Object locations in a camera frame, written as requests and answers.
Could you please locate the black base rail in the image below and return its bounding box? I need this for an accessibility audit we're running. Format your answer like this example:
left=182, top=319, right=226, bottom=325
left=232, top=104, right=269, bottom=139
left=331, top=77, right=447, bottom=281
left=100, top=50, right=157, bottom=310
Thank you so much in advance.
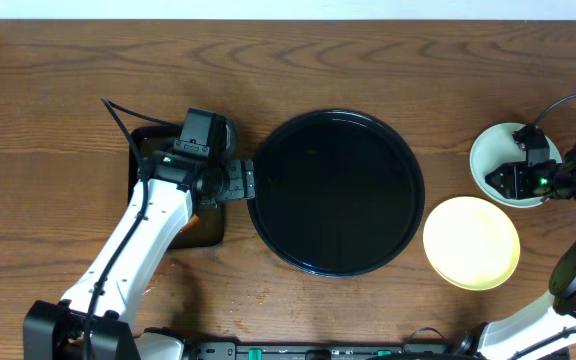
left=182, top=341, right=467, bottom=360

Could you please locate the yellow plate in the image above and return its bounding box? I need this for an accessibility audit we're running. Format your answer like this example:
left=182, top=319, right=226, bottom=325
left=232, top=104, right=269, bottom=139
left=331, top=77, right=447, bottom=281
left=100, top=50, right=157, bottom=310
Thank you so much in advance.
left=422, top=196, right=520, bottom=291

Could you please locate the green orange sponge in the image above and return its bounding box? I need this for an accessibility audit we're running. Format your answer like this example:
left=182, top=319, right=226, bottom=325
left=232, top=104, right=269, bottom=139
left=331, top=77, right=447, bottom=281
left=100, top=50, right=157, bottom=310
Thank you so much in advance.
left=182, top=215, right=199, bottom=232

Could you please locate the left black cable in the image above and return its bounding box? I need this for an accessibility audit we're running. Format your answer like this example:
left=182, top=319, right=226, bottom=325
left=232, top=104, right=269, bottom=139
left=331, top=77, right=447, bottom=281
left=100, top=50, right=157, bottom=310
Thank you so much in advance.
left=81, top=97, right=182, bottom=360

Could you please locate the black rectangular water tray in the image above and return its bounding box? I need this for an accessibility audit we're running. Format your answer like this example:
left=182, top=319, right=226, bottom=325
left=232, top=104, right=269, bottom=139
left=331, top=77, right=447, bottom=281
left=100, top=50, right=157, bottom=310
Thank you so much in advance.
left=131, top=126, right=226, bottom=250

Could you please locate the round black tray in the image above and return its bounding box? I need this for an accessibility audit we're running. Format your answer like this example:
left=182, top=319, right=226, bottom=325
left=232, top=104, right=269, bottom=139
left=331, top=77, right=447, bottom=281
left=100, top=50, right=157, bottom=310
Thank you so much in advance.
left=248, top=109, right=425, bottom=278

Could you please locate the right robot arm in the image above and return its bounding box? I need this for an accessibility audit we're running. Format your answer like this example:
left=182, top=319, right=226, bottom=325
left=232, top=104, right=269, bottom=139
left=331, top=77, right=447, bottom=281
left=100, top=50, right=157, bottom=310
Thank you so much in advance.
left=461, top=125, right=576, bottom=360

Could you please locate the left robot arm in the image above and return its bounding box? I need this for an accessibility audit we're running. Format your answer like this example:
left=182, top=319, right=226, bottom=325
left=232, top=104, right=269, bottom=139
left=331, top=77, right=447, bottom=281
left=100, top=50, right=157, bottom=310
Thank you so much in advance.
left=23, top=109, right=255, bottom=359

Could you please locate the light blue plate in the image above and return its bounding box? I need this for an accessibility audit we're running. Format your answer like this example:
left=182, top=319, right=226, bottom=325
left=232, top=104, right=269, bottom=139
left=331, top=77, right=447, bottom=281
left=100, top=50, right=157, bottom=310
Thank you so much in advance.
left=469, top=123, right=542, bottom=209

